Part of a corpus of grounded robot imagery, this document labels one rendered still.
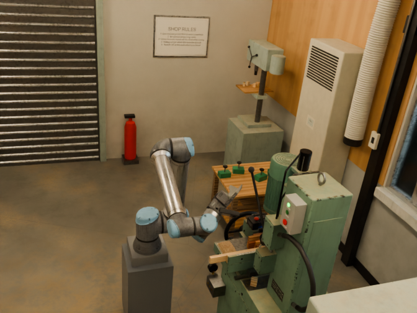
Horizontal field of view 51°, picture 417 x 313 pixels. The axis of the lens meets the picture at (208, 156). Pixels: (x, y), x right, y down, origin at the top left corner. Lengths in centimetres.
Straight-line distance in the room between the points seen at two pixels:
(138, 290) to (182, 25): 304
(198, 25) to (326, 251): 346
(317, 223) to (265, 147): 279
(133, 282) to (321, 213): 145
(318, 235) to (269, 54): 263
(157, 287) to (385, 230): 186
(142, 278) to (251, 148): 222
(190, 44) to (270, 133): 137
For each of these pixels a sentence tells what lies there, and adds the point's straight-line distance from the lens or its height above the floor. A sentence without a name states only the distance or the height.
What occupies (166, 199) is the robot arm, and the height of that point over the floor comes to 132.
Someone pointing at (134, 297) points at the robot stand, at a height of 33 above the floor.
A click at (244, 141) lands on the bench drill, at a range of 463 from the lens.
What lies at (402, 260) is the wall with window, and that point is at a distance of 372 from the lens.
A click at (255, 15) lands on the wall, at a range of 533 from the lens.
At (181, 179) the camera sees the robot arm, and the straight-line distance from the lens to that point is 262.
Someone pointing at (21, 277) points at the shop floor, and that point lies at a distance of 384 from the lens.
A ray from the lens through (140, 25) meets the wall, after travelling 497.
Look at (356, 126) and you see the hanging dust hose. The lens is 370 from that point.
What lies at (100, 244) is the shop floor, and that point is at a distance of 405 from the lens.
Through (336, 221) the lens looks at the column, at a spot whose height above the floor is 138.
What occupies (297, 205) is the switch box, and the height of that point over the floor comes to 148.
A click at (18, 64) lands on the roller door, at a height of 117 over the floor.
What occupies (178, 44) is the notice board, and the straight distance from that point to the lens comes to 508.
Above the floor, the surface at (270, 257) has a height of 107.
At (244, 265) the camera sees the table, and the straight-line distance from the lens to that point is 254.
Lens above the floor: 250
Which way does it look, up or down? 27 degrees down
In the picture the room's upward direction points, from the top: 5 degrees clockwise
